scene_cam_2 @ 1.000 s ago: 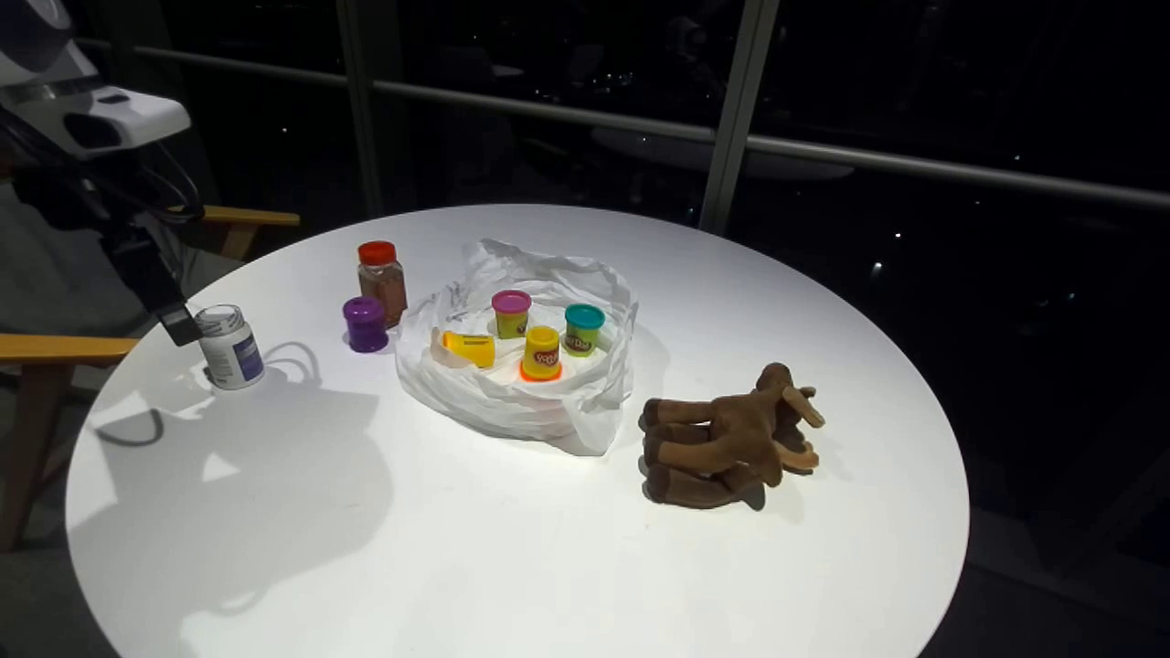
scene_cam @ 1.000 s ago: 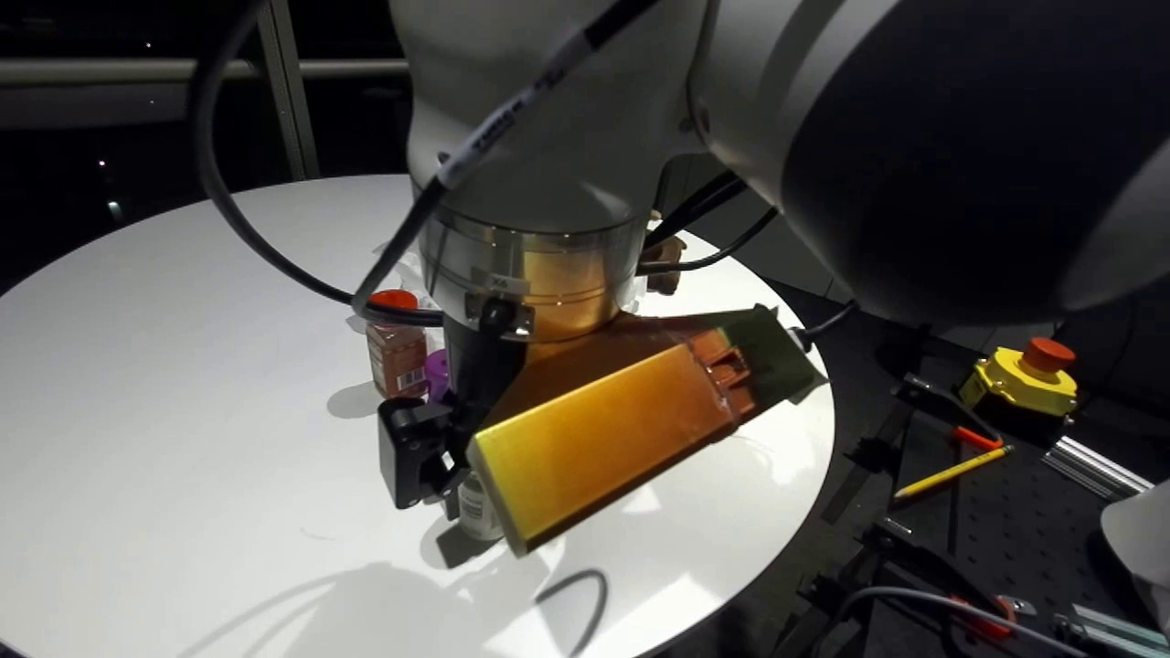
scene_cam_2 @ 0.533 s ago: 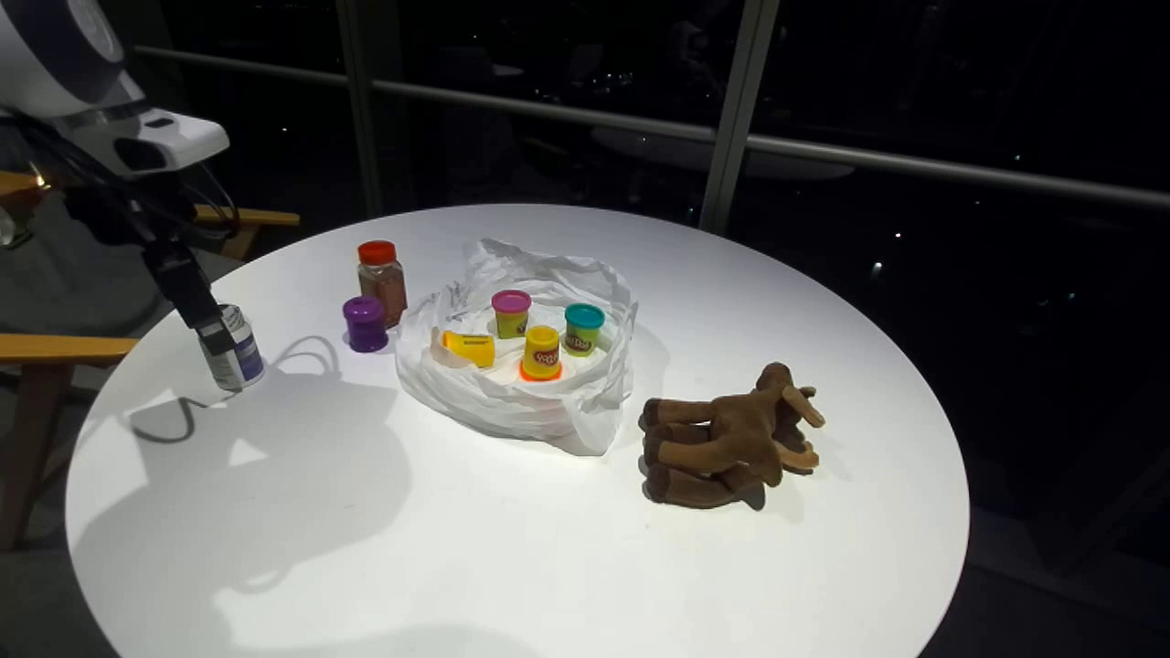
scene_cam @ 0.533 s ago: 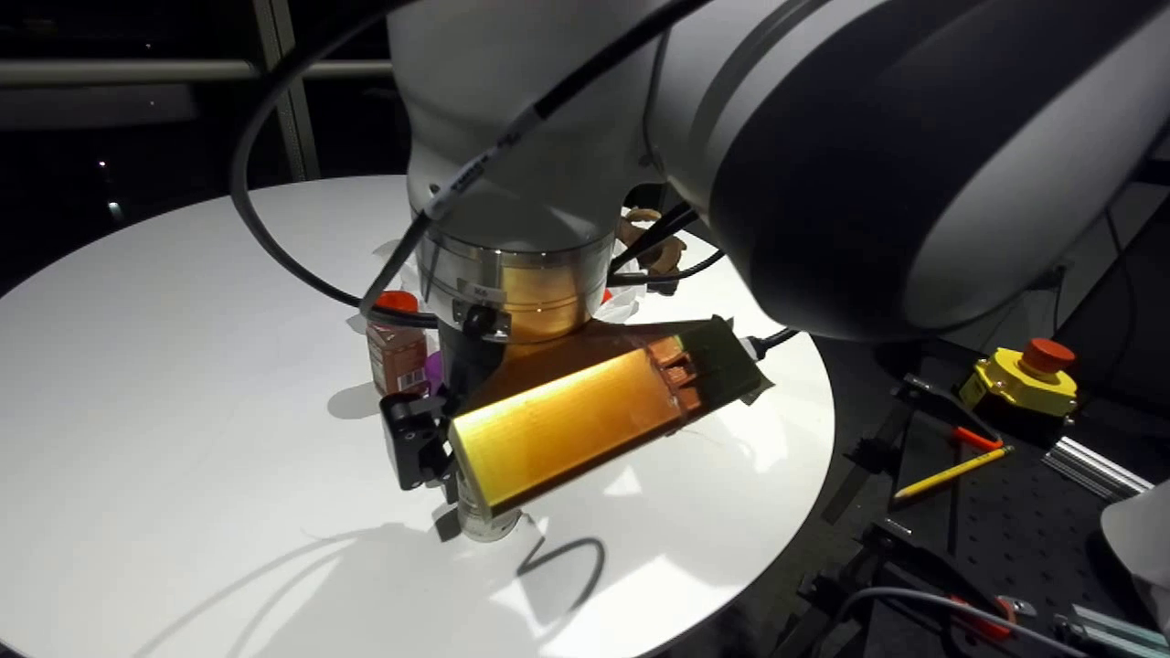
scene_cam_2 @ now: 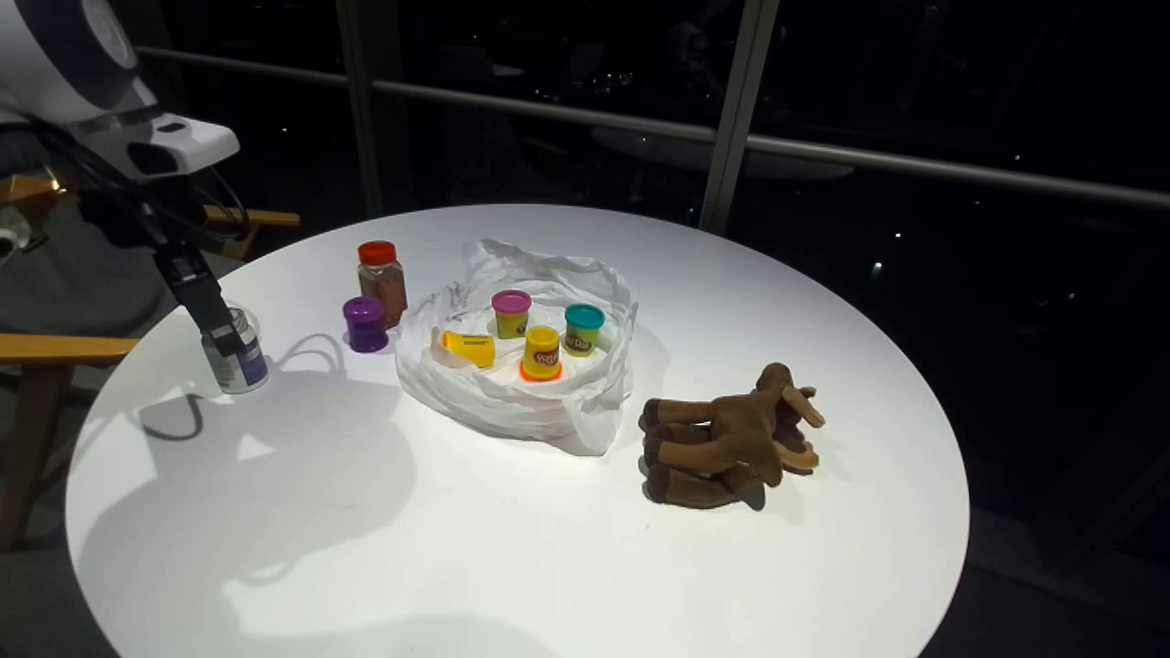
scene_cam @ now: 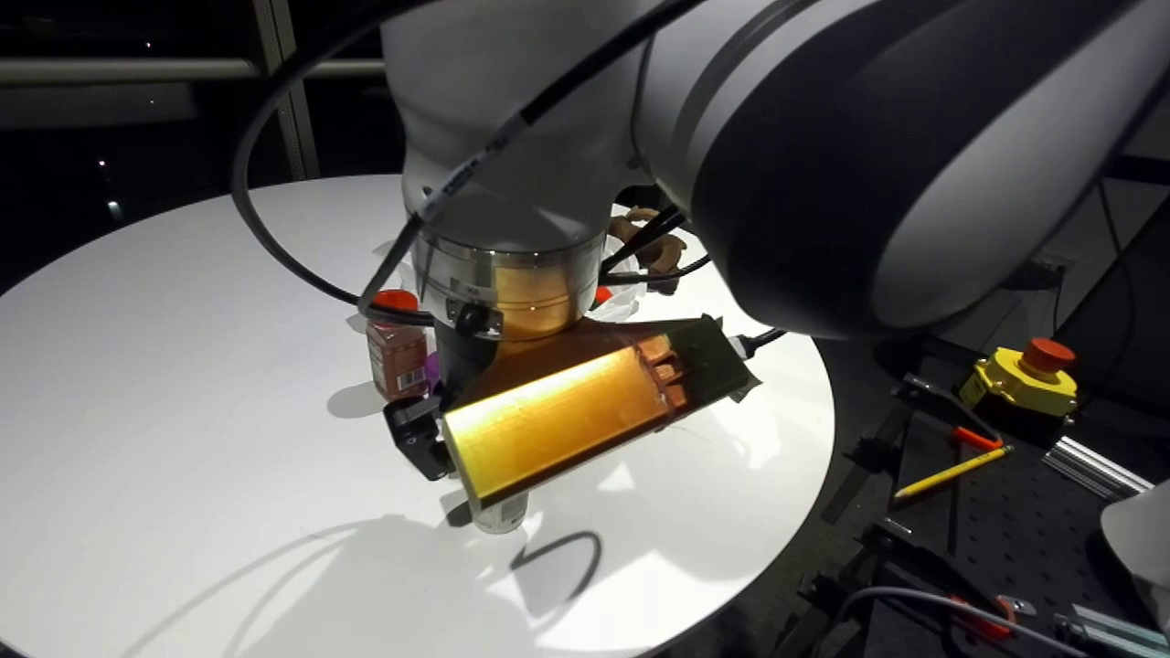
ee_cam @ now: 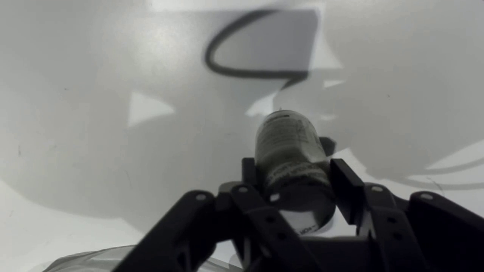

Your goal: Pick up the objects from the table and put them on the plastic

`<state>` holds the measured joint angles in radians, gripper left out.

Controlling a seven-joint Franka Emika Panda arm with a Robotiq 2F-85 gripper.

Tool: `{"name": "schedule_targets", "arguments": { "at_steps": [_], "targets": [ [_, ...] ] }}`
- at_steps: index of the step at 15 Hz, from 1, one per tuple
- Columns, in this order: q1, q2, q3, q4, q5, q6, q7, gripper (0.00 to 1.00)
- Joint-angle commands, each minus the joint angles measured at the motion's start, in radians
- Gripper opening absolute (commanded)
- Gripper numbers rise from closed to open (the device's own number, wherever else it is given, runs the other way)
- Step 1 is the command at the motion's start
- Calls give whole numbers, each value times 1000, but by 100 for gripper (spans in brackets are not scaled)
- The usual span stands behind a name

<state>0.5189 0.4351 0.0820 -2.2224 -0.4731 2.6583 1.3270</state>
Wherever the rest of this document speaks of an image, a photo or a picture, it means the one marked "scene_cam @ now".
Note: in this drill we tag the grey horizontal window rail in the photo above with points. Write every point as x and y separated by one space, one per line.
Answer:
146 71

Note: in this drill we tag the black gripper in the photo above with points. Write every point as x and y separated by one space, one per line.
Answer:
417 433

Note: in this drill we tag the brown plush toy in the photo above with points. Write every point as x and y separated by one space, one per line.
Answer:
663 258

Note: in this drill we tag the grey window mullion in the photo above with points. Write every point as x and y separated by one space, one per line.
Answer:
294 132

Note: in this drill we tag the aluminium profile rail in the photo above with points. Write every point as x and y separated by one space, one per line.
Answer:
1097 464

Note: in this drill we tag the spice jar red lid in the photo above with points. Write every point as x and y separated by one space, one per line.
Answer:
390 351

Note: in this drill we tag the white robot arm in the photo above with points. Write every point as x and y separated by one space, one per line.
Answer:
852 149

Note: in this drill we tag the yellow emergency stop button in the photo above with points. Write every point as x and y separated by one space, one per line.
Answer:
1021 379

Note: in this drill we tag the white rounded object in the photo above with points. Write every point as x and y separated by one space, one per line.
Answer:
1144 542

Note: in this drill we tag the yellow pencil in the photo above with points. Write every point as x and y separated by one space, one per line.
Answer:
952 474

